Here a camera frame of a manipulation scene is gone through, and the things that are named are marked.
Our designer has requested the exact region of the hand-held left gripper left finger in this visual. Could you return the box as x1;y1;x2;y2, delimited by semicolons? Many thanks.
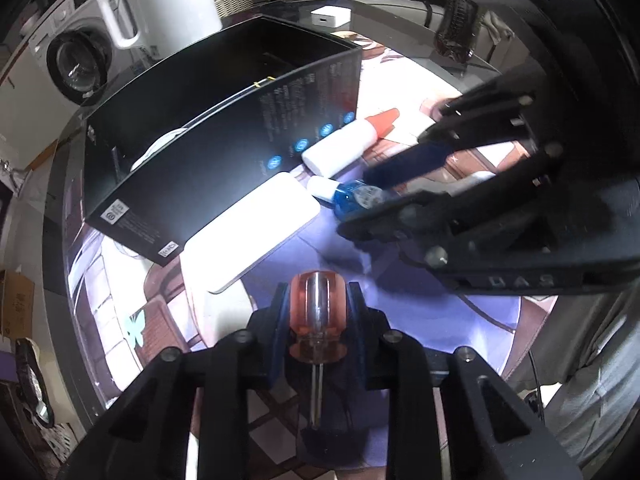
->
55;280;301;480

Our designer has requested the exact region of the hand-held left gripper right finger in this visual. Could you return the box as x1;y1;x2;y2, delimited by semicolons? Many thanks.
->
347;282;586;480

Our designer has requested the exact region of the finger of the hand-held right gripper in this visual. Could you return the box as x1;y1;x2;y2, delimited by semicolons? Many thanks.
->
337;155;561;271
362;77;563;188

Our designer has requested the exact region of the orange handle screwdriver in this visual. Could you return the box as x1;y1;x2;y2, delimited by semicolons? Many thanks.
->
287;270;351;432

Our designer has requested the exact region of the small blue bottle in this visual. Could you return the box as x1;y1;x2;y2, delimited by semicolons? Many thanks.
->
306;175;396;222

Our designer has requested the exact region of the black cardboard box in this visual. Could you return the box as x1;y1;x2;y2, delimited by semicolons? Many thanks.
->
82;15;363;267

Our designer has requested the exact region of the white keypad remote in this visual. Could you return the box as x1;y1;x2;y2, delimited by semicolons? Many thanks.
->
130;129;187;171

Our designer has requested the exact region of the white glue bottle orange cap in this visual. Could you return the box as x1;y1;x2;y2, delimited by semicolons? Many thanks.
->
301;107;401;177

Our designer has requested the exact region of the white power bank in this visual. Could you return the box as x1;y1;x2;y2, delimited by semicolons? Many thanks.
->
180;171;322;295

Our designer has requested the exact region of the cola bottle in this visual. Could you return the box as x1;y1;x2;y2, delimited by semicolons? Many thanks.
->
432;0;483;63

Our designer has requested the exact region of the small white charger cube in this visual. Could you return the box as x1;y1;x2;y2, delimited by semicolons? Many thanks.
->
311;7;353;27

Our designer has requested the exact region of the person's grey clothing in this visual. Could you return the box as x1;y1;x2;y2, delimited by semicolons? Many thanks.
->
510;285;640;466

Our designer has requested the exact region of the trash bin with black bag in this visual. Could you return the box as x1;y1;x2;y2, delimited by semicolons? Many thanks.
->
14;339;55;428

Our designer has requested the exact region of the brown cardboard box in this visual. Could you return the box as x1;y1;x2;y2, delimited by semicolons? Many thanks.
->
0;270;36;343

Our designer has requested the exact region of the white electric kettle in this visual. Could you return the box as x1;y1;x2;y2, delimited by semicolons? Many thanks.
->
95;0;223;58

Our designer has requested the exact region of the white washing machine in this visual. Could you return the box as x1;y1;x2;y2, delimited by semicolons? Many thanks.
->
27;0;151;108

